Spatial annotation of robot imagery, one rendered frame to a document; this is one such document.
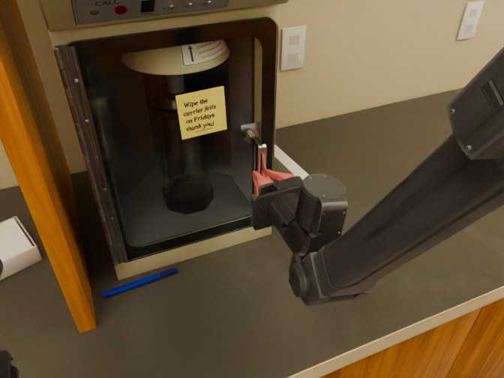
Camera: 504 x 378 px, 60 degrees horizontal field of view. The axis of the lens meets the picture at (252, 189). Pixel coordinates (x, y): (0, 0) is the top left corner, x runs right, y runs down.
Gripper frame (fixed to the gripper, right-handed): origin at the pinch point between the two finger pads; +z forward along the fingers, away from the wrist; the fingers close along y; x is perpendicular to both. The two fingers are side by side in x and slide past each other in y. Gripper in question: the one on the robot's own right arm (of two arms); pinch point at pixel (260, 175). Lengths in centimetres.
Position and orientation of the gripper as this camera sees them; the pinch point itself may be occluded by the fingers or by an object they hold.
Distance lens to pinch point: 74.5
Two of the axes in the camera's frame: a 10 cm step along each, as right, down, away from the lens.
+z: -3.9, -5.7, 7.2
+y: -9.2, 2.4, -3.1
